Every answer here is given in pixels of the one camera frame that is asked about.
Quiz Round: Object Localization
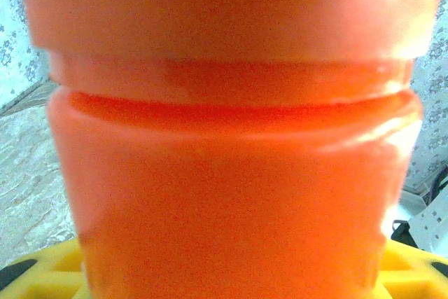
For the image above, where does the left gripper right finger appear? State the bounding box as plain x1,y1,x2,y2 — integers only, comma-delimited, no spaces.
376,242,448,299

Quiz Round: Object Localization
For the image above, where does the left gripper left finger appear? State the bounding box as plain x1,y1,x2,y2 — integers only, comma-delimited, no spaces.
0,239,92,299

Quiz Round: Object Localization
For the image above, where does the orange pill bottle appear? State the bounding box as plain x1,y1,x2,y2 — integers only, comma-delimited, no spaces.
47,50,424,299

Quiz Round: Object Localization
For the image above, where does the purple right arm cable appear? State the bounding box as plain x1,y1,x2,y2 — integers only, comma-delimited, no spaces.
424,171,448,206

